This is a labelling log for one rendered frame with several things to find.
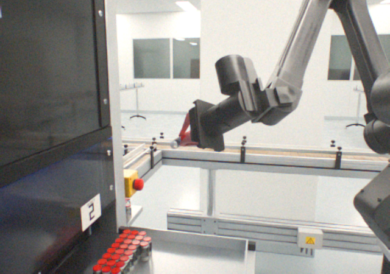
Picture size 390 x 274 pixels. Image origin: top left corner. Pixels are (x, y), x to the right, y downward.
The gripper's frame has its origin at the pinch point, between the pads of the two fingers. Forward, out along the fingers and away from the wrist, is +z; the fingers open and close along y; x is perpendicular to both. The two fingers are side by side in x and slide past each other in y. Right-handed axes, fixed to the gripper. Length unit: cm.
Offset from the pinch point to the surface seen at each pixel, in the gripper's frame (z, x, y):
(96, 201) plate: 25.9, 8.8, -9.3
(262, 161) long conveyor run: 41, -84, 18
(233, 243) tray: 11.9, -24.3, -21.8
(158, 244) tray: 27.3, -10.1, -20.0
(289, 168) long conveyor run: 32, -93, 13
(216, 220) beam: 77, -81, -6
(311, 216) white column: 69, -168, -4
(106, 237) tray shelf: 39.3, -0.3, -16.8
